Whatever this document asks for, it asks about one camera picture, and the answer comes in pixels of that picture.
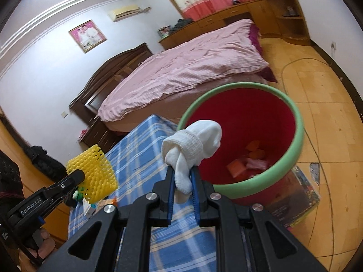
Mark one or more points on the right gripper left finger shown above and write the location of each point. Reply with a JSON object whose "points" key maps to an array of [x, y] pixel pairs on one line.
{"points": [[118, 239]]}

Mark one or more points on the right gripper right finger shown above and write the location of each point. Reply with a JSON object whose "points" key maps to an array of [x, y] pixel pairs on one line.
{"points": [[248, 238]]}

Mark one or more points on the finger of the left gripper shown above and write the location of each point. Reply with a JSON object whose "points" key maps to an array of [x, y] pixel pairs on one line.
{"points": [[58, 191]]}

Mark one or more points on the yellow foam net sleeve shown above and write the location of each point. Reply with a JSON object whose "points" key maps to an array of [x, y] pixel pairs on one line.
{"points": [[100, 180]]}

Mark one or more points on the white sock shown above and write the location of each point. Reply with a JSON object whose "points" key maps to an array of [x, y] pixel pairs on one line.
{"points": [[187, 148]]}

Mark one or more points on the red green-rimmed trash bin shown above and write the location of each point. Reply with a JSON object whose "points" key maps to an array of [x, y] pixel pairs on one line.
{"points": [[247, 112]]}

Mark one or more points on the black hanging jacket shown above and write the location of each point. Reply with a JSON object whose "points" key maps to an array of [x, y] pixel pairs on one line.
{"points": [[53, 169]]}

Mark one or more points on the green clover toy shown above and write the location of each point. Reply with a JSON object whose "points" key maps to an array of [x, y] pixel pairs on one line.
{"points": [[79, 194]]}

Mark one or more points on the wooden wardrobe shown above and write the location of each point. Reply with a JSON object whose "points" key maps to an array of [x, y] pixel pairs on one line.
{"points": [[33, 180]]}

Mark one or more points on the white printed packet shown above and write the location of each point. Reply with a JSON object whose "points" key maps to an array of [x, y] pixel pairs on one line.
{"points": [[88, 209]]}

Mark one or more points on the magazine on floor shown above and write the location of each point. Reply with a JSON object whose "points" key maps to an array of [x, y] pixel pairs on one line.
{"points": [[294, 199]]}

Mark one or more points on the pink item on nightstand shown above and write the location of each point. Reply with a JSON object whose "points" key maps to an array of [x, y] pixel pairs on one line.
{"points": [[82, 134]]}

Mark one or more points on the dark wooden nightstand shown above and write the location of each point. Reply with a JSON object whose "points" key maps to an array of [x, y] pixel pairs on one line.
{"points": [[98, 133]]}

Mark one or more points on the dark wooden headboard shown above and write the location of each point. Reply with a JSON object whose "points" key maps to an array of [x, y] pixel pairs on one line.
{"points": [[105, 79]]}

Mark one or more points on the bed with pink cover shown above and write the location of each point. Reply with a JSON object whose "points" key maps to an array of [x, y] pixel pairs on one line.
{"points": [[168, 82]]}

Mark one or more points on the framed wedding photo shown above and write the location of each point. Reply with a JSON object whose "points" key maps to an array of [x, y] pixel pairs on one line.
{"points": [[87, 36]]}

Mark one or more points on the dark clothes pile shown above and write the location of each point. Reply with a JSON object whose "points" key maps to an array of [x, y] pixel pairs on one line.
{"points": [[181, 24]]}

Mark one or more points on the long wooden cabinet desk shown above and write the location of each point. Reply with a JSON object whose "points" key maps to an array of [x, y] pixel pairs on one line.
{"points": [[274, 18]]}

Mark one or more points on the wall air conditioner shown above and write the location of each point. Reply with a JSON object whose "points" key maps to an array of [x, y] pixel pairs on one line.
{"points": [[126, 11]]}

